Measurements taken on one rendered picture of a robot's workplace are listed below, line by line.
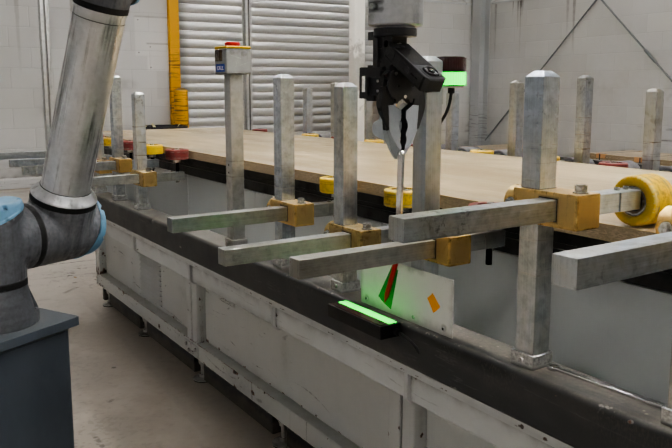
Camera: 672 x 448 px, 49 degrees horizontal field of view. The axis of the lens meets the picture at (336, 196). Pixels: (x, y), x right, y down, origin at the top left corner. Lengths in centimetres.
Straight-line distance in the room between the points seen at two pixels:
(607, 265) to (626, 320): 57
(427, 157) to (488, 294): 36
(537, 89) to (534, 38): 1008
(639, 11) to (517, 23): 208
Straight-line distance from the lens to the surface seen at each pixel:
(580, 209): 105
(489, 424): 130
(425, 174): 127
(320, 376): 216
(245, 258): 134
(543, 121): 109
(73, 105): 170
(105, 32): 166
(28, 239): 174
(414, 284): 131
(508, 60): 1152
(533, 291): 113
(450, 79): 129
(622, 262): 76
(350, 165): 148
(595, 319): 135
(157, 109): 938
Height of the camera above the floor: 111
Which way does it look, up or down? 8 degrees down
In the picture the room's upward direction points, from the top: straight up
